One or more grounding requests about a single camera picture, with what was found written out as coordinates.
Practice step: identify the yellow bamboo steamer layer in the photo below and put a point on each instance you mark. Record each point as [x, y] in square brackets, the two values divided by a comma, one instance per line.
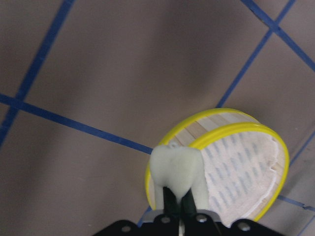
[245, 162]

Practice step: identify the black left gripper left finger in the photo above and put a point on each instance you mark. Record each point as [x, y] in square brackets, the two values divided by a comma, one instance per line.
[170, 205]

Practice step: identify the white bun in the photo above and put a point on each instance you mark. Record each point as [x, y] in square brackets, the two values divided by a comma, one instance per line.
[181, 169]

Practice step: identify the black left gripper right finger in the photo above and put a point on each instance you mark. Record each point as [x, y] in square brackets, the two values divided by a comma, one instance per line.
[188, 207]

